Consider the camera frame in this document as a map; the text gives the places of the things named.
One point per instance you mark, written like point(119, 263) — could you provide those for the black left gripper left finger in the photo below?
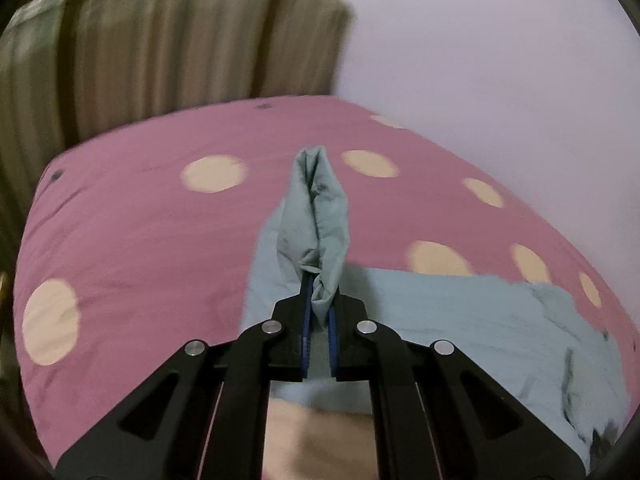
point(202, 414)

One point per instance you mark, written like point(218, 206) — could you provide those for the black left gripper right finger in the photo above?
point(436, 414)

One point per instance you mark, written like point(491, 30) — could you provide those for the light blue puffer jacket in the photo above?
point(529, 337)

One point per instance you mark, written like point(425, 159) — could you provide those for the pink polka dot bedsheet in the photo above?
point(143, 239)

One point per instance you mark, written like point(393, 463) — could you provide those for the green striped pillow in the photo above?
point(72, 69)

